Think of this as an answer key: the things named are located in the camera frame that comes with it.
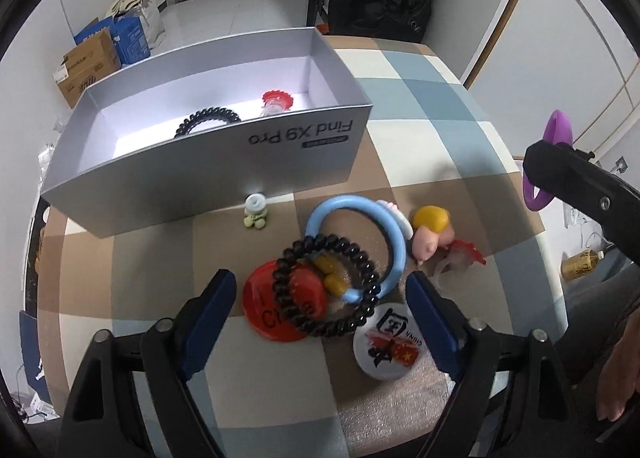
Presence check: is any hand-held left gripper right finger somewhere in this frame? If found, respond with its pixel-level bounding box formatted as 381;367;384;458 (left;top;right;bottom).
405;270;583;458

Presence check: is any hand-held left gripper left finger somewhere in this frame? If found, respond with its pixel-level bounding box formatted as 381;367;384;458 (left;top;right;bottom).
59;268;238;458

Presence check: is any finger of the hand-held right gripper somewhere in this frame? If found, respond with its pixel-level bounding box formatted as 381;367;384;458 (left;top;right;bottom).
522;140;640;264

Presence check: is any purple ring bracelet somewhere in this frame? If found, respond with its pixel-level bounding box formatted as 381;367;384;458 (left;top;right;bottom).
522;109;576;213

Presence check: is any red round badge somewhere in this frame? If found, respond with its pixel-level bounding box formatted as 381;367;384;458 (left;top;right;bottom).
242;260;328;343

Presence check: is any white round badge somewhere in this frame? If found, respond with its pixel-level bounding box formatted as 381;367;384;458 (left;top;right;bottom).
352;303;436;383

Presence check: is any black bead bracelet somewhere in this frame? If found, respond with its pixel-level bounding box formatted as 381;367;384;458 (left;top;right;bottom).
272;234;383;338
174;108;243;140

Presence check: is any blue plastic ring bracelet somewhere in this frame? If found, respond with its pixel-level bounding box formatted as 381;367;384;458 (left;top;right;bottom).
304;195;412;303

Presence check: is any yellow-haired pink doll charm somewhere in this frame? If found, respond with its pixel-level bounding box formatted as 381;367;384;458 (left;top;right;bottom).
409;205;456;266

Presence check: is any grey cardboard box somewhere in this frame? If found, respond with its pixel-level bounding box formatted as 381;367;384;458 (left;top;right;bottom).
40;27;373;239

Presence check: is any yellow drink bottle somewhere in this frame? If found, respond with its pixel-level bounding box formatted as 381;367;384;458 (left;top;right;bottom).
561;248;608;281

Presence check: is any small green frog toy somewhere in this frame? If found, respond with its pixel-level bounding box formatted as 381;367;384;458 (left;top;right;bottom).
243;193;271;230

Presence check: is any person's dark trouser leg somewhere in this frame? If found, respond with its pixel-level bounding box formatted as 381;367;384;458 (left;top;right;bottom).
560;265;640;389

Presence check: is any dark blue shoe box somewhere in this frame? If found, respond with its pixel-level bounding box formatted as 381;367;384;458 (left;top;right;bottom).
19;310;57;405

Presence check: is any person's bare foot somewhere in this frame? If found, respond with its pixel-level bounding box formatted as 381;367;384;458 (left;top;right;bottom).
597;323;640;423

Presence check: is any brown cardboard carton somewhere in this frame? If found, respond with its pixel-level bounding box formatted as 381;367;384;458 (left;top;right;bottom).
54;28;122;109

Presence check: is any blue cardboard carton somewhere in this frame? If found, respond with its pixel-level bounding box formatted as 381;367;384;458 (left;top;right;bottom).
74;15;151;66

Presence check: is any pile of white tote bags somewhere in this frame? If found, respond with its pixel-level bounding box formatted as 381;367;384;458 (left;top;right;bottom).
107;0;166;49

